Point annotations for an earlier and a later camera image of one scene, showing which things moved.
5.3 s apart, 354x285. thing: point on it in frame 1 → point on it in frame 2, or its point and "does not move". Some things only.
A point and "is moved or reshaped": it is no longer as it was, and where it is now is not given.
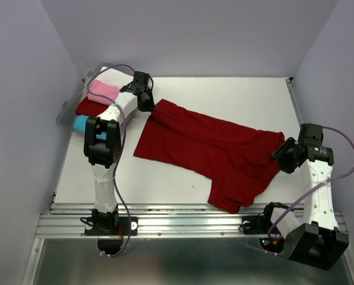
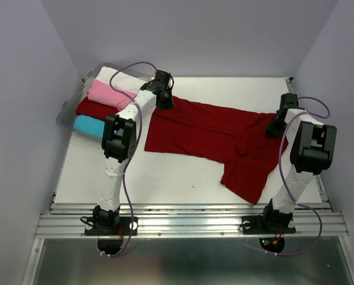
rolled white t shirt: [118, 79] does not move
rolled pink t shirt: [103, 88] does not move
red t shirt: [239, 161] is moved or reshaped
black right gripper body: [286, 160] → [276, 126]
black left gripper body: [148, 104] → [167, 103]
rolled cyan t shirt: [80, 124] does not move
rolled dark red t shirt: [89, 107] does not move
